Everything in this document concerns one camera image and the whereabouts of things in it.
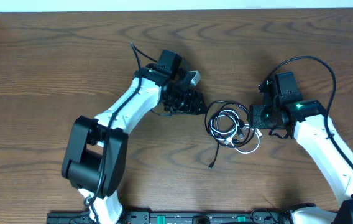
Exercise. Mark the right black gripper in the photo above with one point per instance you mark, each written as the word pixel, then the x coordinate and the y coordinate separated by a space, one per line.
pixel 255 117

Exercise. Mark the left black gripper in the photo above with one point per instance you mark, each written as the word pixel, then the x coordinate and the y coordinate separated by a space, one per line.
pixel 189 107

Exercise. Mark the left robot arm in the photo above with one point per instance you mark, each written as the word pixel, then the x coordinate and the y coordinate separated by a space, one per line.
pixel 95 157

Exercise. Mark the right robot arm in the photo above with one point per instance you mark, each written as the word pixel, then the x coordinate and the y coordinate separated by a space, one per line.
pixel 307 122

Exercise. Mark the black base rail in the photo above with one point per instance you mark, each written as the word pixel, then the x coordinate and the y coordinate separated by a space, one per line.
pixel 141 217

